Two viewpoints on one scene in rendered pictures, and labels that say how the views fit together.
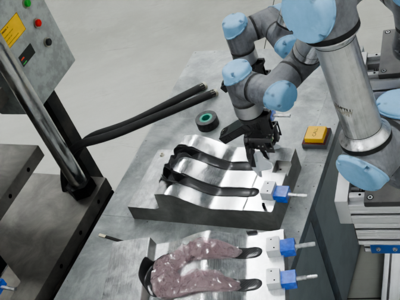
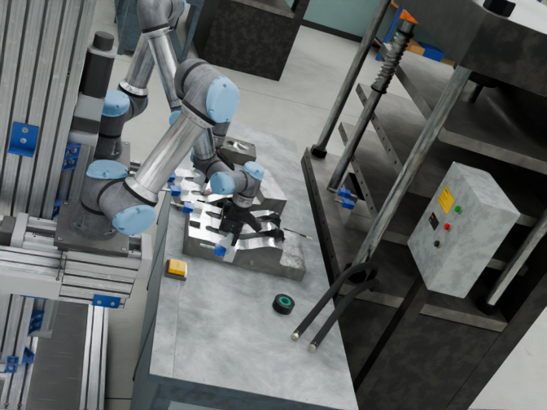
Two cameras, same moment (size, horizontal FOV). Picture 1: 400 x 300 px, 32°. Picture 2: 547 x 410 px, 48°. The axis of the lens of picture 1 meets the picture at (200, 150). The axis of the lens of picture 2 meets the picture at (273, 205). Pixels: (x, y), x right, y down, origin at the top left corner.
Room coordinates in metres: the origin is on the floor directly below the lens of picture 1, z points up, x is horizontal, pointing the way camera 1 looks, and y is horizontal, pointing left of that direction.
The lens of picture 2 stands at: (2.98, -1.65, 2.23)
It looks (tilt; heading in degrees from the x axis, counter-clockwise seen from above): 29 degrees down; 128
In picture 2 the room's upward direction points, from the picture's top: 23 degrees clockwise
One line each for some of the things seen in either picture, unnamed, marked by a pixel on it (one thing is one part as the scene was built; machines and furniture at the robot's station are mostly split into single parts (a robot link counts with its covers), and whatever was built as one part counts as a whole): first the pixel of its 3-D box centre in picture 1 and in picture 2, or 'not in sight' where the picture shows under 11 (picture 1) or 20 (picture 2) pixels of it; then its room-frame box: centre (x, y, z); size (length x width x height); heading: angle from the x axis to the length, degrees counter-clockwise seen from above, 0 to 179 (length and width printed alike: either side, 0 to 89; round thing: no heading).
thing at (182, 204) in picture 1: (210, 179); (247, 236); (1.65, 0.01, 0.87); 0.50 x 0.26 x 0.14; 54
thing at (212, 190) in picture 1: (209, 171); (247, 224); (1.63, 0.00, 0.92); 0.35 x 0.16 x 0.09; 54
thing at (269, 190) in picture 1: (285, 194); (185, 207); (1.44, -0.18, 0.89); 0.13 x 0.05 x 0.05; 54
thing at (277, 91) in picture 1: (275, 88); not in sight; (1.37, -0.23, 1.31); 0.11 x 0.11 x 0.08; 32
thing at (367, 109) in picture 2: not in sight; (354, 141); (1.35, 0.89, 1.10); 0.05 x 0.05 x 1.30
